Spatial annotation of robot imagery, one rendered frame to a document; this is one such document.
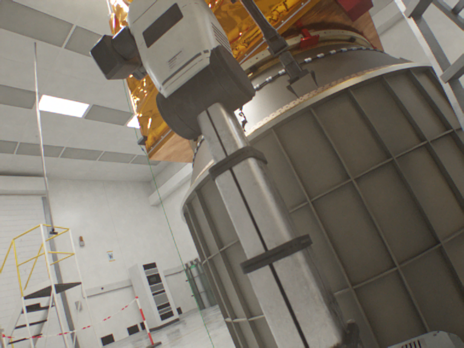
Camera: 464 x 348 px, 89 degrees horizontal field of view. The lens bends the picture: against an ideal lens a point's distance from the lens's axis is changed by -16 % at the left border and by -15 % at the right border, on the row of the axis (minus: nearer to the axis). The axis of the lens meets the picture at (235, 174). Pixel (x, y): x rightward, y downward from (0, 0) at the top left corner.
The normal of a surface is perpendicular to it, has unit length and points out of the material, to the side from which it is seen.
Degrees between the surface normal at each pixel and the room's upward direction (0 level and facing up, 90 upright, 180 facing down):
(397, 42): 90
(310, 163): 90
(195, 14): 95
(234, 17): 89
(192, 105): 132
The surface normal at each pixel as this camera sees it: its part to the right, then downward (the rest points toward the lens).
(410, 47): -0.59, -0.04
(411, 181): -0.14, -0.29
